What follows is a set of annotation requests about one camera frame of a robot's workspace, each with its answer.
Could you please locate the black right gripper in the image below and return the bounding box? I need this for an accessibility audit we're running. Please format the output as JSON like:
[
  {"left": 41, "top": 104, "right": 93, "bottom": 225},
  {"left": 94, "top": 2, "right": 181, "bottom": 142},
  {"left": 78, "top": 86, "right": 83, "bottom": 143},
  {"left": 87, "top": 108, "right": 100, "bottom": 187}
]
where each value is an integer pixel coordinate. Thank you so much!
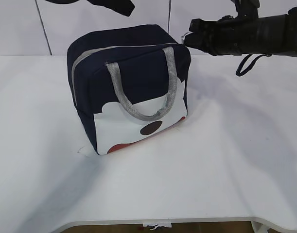
[{"left": 183, "top": 16, "right": 260, "bottom": 56}]

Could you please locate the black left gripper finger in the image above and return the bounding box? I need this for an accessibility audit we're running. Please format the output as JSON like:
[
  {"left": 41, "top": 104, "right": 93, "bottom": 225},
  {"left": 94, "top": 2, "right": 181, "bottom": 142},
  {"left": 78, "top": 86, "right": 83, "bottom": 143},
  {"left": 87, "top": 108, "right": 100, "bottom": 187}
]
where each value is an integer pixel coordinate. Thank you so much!
[{"left": 88, "top": 0, "right": 135, "bottom": 17}]

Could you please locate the navy blue lunch bag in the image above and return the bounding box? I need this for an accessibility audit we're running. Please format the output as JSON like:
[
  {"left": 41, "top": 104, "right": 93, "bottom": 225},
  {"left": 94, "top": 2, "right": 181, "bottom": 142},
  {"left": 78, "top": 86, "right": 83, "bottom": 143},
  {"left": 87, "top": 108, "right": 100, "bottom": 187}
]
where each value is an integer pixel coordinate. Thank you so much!
[{"left": 67, "top": 25, "right": 191, "bottom": 155}]

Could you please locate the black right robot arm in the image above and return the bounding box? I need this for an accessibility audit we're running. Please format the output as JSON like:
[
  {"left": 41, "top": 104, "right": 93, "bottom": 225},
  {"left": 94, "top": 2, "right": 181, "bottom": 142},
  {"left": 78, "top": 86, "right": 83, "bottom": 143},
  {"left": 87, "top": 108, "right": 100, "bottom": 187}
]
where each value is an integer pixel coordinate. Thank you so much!
[{"left": 183, "top": 7, "right": 297, "bottom": 57}]

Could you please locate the white table leg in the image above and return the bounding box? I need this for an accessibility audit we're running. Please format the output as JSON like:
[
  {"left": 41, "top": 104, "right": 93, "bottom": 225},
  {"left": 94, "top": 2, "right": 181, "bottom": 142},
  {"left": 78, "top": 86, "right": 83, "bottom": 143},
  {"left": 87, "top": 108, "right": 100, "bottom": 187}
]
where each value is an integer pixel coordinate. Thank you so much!
[{"left": 251, "top": 221, "right": 270, "bottom": 233}]

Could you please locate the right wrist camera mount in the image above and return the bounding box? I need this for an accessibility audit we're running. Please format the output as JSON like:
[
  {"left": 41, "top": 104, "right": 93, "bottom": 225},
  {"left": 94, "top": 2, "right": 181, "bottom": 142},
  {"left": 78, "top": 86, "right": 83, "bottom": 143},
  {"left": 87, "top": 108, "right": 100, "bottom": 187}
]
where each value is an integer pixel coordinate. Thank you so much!
[{"left": 231, "top": 0, "right": 260, "bottom": 19}]

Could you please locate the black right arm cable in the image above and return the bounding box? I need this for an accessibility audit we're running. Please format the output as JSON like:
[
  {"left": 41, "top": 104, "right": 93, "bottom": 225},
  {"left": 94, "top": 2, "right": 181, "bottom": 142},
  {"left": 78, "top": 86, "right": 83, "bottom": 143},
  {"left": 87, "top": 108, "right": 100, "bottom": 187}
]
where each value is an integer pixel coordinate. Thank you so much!
[{"left": 235, "top": 53, "right": 267, "bottom": 77}]

